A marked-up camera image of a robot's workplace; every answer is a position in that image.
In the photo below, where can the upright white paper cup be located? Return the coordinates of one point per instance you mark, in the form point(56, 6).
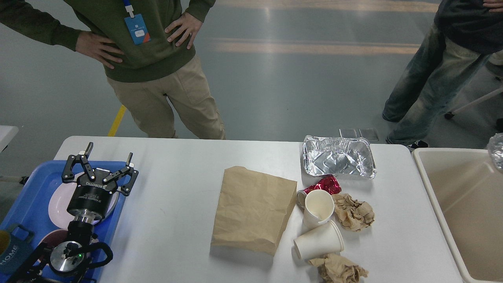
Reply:
point(318, 208)

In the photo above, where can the person in green sweater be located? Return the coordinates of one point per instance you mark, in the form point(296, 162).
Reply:
point(152, 80)

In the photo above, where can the aluminium foil tray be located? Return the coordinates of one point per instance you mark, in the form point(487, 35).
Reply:
point(336, 156)

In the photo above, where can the clear floor plate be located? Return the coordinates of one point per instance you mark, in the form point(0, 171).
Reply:
point(369, 133)
point(349, 133)

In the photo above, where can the person in blue jeans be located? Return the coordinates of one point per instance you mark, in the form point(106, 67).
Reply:
point(464, 34)

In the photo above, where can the brown paper bag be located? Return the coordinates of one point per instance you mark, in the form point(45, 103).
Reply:
point(253, 210)

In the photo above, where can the teal mug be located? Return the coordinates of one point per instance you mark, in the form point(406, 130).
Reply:
point(13, 250)

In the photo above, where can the lying white paper cup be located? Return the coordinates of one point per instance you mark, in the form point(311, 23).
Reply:
point(322, 240)

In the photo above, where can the chair leg with caster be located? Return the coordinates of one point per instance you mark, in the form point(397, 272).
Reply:
point(460, 108)

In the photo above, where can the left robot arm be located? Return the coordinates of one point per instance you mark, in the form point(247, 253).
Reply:
point(81, 250)

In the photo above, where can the blue id badge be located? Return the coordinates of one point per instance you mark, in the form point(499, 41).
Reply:
point(137, 29)

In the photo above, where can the clear plastic bag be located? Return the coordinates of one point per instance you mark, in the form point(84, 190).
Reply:
point(495, 150)

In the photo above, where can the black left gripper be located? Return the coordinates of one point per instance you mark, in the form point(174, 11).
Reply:
point(92, 196)

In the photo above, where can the brown paper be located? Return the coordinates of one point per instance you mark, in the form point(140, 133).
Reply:
point(353, 215)
point(334, 268)

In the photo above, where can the beige plastic bin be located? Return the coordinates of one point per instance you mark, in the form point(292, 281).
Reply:
point(466, 192)

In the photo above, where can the clear floor plate left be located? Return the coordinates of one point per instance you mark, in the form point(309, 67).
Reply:
point(349, 133)

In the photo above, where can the white side table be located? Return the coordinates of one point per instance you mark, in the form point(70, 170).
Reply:
point(7, 133)

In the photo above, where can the clear floor plate right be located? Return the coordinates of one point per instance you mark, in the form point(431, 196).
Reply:
point(369, 133)

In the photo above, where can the pink mug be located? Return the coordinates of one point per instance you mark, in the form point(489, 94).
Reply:
point(57, 237)

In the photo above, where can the pink plate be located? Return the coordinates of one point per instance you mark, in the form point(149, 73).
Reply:
point(58, 204)

